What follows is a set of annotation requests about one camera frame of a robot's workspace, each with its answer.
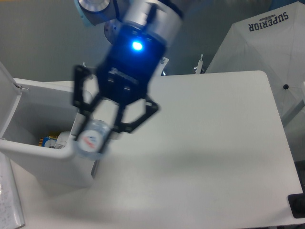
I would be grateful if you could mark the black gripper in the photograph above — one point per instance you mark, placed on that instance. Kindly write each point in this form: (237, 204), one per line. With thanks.
(131, 69)

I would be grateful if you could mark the clear plastic water bottle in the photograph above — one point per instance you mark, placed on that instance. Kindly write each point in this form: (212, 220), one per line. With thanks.
(91, 139)

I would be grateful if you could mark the clear plastic bag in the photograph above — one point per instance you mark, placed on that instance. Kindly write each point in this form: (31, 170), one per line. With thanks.
(62, 140)

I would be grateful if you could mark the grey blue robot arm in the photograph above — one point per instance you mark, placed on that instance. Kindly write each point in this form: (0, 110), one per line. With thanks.
(147, 30)

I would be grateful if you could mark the white open trash can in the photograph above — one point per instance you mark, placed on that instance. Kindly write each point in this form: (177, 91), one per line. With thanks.
(31, 110)

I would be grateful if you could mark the blue yellow snack packet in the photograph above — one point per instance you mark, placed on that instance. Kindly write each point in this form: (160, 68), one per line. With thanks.
(50, 140)

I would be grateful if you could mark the white umbrella with lettering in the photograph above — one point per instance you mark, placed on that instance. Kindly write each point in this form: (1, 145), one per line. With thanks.
(272, 42)

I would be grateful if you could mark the black device at edge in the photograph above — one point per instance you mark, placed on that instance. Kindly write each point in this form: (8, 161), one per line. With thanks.
(297, 205)

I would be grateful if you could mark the white metal mounting bracket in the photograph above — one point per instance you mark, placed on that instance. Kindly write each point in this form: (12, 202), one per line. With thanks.
(160, 70)

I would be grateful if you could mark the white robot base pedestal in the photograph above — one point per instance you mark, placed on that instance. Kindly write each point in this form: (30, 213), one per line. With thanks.
(111, 30)

